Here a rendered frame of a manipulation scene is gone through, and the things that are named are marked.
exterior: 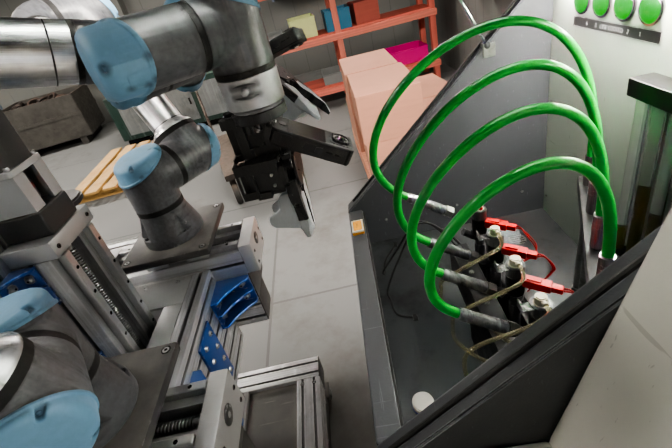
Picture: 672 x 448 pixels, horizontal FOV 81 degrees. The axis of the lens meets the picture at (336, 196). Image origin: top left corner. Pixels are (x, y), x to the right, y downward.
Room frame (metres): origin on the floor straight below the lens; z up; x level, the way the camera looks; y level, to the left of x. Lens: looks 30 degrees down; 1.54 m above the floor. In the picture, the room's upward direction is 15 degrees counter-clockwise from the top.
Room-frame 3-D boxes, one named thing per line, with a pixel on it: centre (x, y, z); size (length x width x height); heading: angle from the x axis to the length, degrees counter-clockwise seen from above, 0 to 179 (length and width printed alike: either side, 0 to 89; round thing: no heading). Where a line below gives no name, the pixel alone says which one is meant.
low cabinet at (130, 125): (6.34, 1.79, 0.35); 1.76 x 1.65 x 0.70; 88
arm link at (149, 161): (0.91, 0.43, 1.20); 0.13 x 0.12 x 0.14; 139
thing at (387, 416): (0.62, -0.02, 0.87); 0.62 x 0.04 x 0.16; 175
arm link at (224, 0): (0.50, 0.07, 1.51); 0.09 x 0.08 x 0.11; 123
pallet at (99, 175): (4.49, 2.24, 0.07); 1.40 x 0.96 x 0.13; 179
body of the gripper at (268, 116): (0.51, 0.08, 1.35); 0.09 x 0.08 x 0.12; 85
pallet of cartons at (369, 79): (3.00, -0.74, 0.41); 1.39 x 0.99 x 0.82; 173
